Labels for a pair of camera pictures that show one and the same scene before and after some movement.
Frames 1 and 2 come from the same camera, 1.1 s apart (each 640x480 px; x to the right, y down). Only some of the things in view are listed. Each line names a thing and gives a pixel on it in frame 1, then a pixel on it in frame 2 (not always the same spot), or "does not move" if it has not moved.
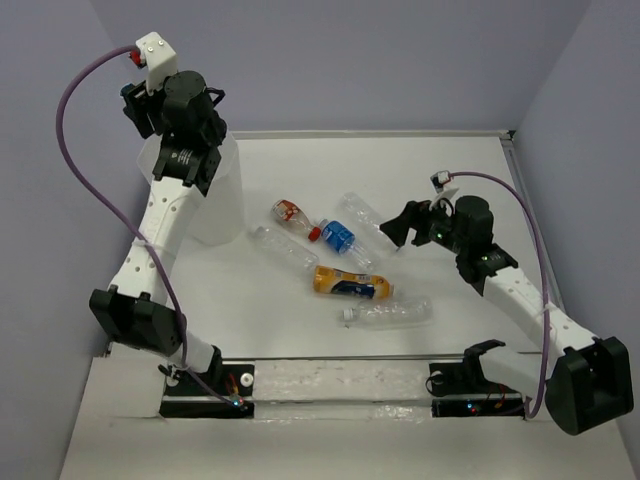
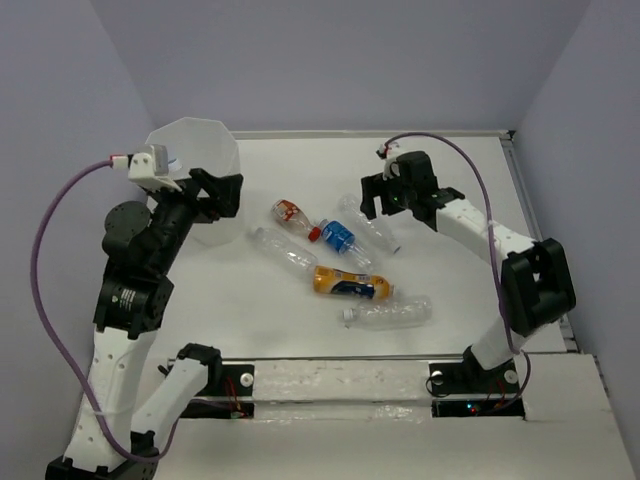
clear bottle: (365, 220) does not move
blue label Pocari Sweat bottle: (343, 240) does not move
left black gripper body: (142, 104) → (181, 210)
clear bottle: (285, 249) does not move
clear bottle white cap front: (390, 311) does not move
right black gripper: (415, 216) → (372, 187)
